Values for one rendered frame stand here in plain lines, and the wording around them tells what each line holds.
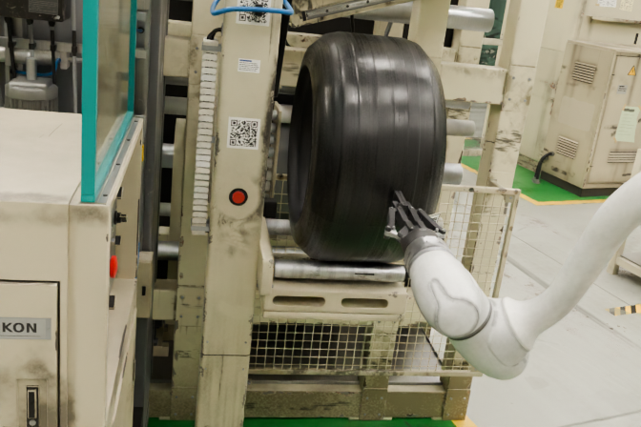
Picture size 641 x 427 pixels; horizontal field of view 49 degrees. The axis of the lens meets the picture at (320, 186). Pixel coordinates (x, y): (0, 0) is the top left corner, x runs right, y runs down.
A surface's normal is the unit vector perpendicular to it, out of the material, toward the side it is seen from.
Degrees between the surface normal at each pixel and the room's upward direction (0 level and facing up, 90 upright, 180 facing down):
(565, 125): 90
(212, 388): 90
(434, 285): 50
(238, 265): 90
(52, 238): 90
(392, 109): 56
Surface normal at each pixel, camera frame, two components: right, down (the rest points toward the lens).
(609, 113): 0.40, 0.32
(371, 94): 0.18, -0.36
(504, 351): 0.03, 0.49
